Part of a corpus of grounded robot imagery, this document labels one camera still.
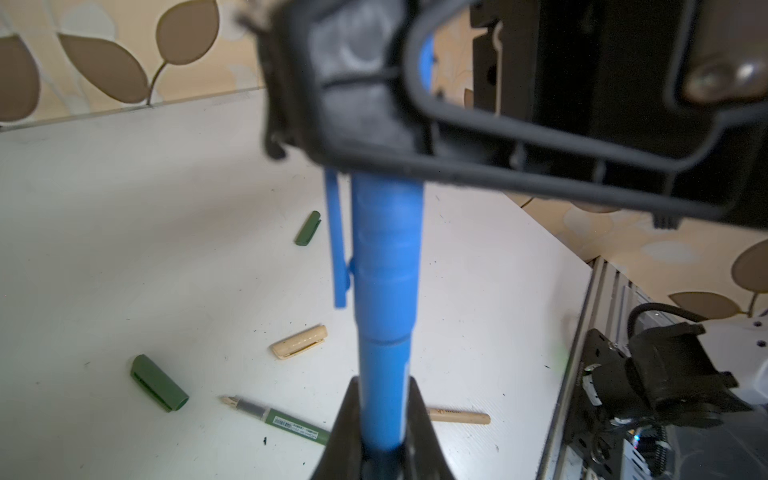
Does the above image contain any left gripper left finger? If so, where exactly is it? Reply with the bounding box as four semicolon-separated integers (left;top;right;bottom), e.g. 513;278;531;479
310;376;364;480

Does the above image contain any blue pen cap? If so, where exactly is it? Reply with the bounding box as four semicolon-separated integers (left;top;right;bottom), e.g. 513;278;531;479
323;35;436;346

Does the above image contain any green pen centre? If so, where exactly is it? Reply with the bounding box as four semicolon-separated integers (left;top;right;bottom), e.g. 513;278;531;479
220;396;330;445

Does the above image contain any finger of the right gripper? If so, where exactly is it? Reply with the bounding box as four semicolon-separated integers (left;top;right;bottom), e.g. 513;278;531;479
236;0;730;220

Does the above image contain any blue pen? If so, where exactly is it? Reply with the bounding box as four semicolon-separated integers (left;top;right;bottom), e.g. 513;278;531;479
359;336;411;452

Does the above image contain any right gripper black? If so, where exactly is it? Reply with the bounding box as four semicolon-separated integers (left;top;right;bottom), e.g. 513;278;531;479
403;1;767;230

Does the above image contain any beige pen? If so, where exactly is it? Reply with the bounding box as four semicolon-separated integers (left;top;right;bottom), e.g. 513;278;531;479
427;407;491;425

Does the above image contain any beige pen cap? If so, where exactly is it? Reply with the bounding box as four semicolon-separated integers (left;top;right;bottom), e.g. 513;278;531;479
270;325;328;360

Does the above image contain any aluminium front rail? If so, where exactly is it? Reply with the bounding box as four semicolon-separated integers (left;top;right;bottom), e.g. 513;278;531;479
536;257;635;479

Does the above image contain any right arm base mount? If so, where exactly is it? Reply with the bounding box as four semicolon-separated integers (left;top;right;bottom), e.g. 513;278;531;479
579;303;767;479

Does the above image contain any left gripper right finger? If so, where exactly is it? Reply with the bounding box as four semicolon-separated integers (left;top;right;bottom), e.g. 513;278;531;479
403;377;455;480

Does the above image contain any green pen cap near centre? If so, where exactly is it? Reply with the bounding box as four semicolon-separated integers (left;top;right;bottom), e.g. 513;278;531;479
130;354;189;412

